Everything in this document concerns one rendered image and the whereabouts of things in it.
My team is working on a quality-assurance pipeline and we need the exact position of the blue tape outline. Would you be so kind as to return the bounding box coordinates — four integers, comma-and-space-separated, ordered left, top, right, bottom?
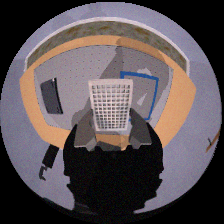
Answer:
120, 71, 159, 120

